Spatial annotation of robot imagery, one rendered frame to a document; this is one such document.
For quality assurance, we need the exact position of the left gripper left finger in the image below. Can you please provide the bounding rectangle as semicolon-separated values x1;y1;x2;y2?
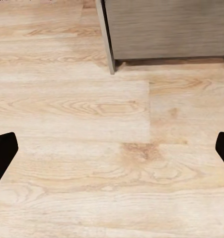
0;132;18;179

